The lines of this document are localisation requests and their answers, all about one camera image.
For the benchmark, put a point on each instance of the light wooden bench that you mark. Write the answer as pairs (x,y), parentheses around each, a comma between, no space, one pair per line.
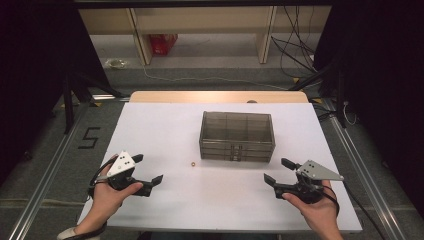
(200,20)

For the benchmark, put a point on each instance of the white board sheet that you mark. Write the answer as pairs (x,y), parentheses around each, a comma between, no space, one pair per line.
(166,133)

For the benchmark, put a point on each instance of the clear plastic bag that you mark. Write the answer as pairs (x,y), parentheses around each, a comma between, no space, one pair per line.
(116,63)

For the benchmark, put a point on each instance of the red bag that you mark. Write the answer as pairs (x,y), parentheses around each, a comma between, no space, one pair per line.
(162,44)

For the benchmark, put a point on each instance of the white sleeve cuff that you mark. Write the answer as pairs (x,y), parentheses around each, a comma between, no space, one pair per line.
(68,234)

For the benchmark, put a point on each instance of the wooden table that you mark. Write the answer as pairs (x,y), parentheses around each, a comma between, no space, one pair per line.
(200,96)

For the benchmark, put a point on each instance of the aluminium floor rail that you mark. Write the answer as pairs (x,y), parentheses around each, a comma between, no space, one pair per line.
(43,186)
(363,173)

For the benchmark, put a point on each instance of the smoky transparent drawer box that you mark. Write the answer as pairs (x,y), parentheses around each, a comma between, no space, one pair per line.
(235,125)

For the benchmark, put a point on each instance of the person's left hand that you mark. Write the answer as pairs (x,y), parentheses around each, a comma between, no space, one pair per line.
(108,200)

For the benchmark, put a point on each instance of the person's right hand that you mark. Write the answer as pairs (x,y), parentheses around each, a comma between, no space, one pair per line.
(320,213)

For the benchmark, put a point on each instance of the black curtain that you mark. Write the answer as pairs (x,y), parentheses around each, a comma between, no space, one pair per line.
(33,66)
(383,83)

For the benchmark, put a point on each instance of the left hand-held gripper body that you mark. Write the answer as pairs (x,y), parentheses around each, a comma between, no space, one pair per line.
(121,165)

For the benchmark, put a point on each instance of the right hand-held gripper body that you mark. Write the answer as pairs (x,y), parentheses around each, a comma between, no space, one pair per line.
(315,171)

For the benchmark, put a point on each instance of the black metal stand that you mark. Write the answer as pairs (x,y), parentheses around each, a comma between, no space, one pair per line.
(68,103)
(340,96)

